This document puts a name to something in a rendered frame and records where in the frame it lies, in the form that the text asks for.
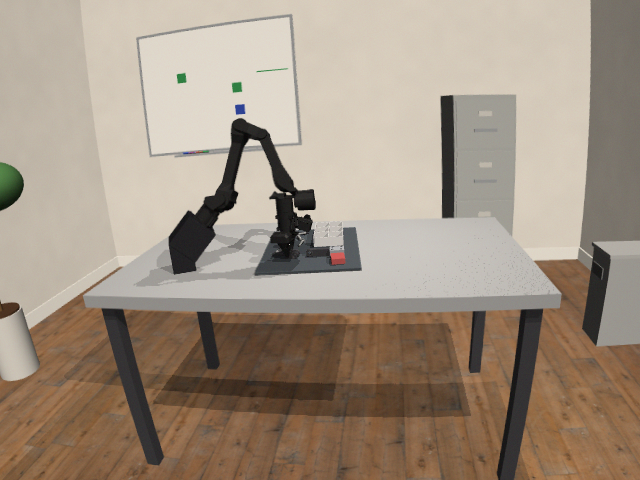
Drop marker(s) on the red block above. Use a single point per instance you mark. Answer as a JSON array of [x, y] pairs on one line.
[[337, 258]]

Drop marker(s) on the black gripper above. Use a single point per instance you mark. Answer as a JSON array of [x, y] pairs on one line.
[[285, 237]]

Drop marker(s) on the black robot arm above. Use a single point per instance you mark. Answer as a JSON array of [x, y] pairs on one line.
[[226, 193]]

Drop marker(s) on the dark grey flat bar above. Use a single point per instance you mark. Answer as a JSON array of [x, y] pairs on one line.
[[318, 252]]

